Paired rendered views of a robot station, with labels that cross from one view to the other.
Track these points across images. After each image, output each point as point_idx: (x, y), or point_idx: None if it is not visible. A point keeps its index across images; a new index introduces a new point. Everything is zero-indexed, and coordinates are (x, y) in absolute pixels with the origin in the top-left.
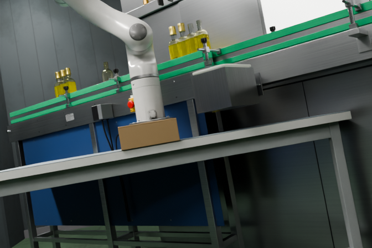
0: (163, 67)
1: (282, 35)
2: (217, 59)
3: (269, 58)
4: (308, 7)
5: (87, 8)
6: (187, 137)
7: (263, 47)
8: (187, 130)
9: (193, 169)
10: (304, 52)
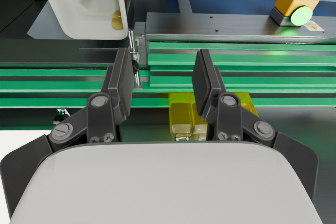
0: (248, 56)
1: (19, 81)
2: (147, 79)
3: (54, 57)
4: (9, 149)
5: None
6: None
7: (60, 77)
8: (197, 1)
9: None
10: (3, 54)
